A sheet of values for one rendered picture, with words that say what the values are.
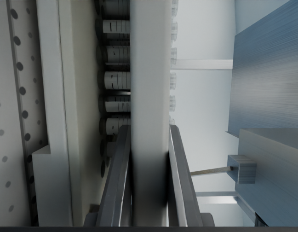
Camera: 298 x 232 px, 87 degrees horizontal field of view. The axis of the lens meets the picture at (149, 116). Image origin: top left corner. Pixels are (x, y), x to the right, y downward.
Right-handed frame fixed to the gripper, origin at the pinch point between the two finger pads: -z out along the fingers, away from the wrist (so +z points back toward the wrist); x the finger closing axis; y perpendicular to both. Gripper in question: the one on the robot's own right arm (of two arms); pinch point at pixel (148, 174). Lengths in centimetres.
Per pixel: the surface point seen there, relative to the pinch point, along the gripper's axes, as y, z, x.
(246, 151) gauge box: 10.5, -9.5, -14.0
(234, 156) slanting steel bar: 11.0, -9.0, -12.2
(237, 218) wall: 349, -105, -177
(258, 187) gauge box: 12.1, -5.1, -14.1
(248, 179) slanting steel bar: 11.8, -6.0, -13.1
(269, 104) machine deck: 17.7, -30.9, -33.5
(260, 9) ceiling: 25, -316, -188
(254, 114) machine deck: 24, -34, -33
